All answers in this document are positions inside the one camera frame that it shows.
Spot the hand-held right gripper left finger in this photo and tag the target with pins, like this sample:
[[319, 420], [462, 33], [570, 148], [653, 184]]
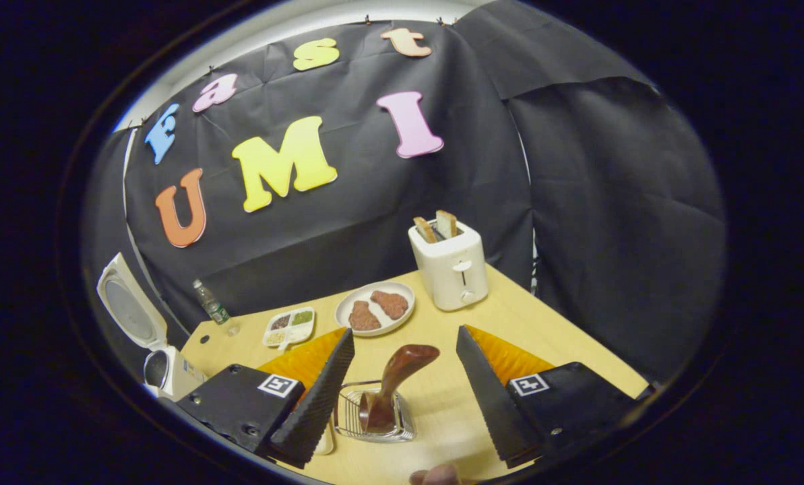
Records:
[[317, 401]]

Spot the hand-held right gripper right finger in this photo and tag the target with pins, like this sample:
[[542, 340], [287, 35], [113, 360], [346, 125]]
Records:
[[489, 404]]

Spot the clear plastic rice container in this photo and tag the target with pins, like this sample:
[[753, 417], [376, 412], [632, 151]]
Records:
[[325, 441]]

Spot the brown wooden spoon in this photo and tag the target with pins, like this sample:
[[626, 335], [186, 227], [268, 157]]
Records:
[[398, 374]]

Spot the white rice cooker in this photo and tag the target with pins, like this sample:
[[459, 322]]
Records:
[[172, 377]]

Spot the white divided grain tray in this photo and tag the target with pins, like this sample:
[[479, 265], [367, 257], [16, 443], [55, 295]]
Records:
[[288, 327]]

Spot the brown meat piece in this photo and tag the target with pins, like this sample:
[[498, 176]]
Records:
[[364, 316], [389, 304]]

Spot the white toaster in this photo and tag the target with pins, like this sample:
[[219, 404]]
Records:
[[452, 276]]

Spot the white round plate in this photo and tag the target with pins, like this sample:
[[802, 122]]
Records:
[[405, 296]]

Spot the clear plastic water bottle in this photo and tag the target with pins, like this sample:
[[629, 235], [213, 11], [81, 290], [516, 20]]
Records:
[[214, 310]]

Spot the toast bread slice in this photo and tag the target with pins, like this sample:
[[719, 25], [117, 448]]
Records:
[[425, 230], [446, 224]]

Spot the black backdrop cloth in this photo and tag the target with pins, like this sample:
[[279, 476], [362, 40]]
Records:
[[610, 202]]

